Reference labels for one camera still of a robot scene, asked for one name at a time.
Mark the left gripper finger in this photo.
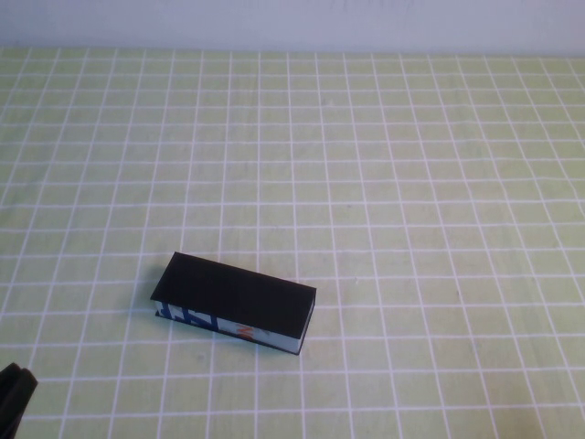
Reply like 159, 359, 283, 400
0, 368, 38, 439
0, 362, 27, 400

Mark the black glasses case printed side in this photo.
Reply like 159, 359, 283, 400
149, 251, 317, 357

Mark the green checked tablecloth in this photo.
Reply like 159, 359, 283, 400
0, 45, 585, 439

